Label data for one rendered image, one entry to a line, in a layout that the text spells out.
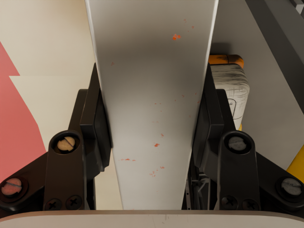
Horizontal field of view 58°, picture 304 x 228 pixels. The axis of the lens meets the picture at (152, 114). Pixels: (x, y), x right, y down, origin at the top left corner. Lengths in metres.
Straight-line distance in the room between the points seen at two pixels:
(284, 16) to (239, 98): 0.72
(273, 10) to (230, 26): 0.81
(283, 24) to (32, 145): 0.35
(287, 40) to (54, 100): 0.31
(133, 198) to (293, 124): 1.70
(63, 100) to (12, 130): 0.05
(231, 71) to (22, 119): 1.05
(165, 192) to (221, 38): 1.15
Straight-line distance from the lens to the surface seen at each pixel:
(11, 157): 0.22
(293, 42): 0.39
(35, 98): 0.16
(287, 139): 1.94
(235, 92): 1.12
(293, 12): 0.46
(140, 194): 0.17
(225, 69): 1.18
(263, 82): 1.51
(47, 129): 0.18
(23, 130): 0.19
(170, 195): 0.17
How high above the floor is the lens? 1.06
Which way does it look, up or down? 43 degrees down
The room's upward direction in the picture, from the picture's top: 180 degrees counter-clockwise
